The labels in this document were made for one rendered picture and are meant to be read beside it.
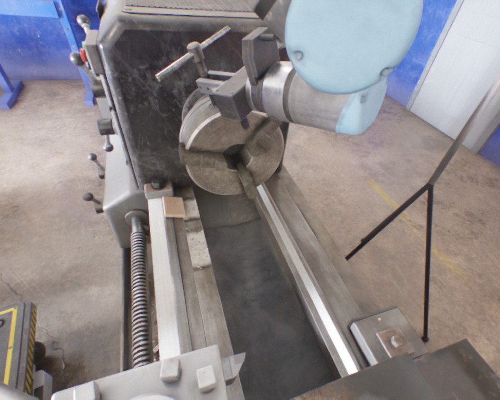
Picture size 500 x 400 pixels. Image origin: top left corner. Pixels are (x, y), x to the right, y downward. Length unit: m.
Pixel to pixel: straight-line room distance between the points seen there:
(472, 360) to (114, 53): 1.02
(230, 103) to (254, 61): 0.08
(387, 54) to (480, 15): 3.71
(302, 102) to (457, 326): 1.77
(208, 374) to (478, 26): 3.85
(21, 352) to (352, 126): 1.34
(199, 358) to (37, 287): 1.69
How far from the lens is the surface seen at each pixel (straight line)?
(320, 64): 0.23
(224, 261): 0.92
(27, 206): 2.51
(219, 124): 0.63
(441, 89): 4.06
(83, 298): 1.85
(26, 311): 1.52
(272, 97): 0.45
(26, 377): 1.39
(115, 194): 1.08
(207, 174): 0.70
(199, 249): 0.81
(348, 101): 0.39
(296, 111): 0.43
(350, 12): 0.23
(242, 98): 0.50
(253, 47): 0.46
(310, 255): 0.83
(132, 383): 0.37
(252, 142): 0.65
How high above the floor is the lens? 1.48
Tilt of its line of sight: 43 degrees down
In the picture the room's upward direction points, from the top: 7 degrees clockwise
